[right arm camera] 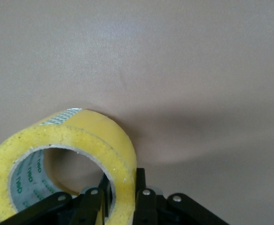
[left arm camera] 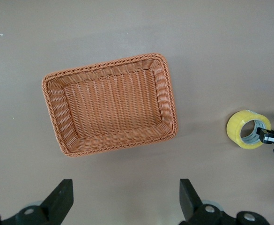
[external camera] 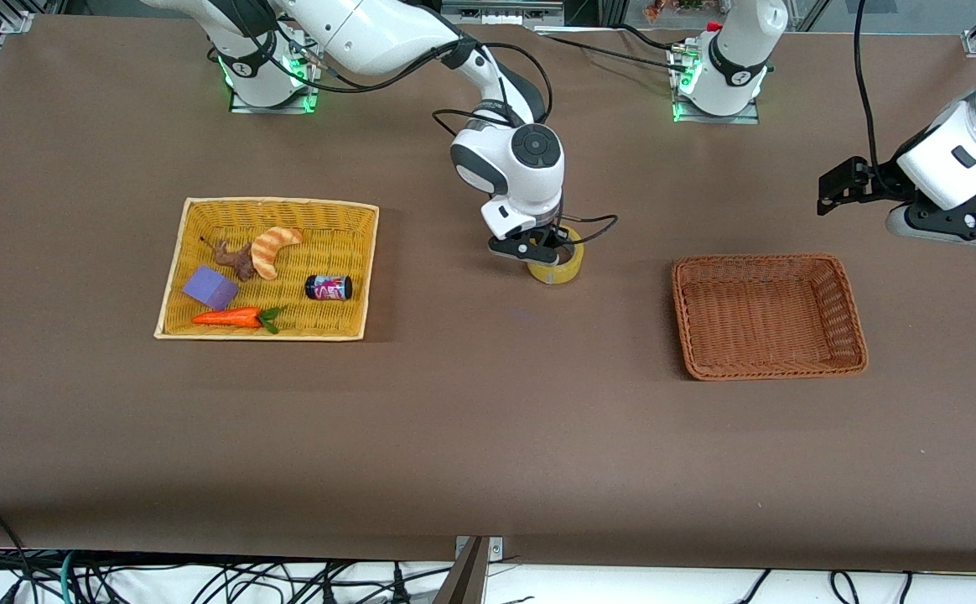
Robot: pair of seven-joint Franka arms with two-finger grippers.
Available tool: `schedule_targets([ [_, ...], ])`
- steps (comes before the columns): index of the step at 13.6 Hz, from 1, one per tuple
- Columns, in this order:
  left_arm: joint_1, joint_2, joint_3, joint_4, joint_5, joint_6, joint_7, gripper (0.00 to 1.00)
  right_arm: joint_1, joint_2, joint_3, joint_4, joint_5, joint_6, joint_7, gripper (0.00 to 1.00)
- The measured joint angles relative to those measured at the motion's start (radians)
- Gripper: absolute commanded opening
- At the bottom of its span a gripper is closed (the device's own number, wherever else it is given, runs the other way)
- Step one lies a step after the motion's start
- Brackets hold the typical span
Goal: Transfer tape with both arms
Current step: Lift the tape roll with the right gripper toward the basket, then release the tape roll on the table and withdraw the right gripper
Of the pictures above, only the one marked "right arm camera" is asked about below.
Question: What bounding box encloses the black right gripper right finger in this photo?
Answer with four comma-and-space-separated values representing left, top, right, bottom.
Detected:
133, 167, 231, 225

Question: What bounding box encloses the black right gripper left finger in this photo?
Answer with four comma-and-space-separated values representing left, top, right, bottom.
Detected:
0, 173, 113, 225

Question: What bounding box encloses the yellowish clear tape roll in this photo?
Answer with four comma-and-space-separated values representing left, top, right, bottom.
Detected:
0, 107, 137, 223

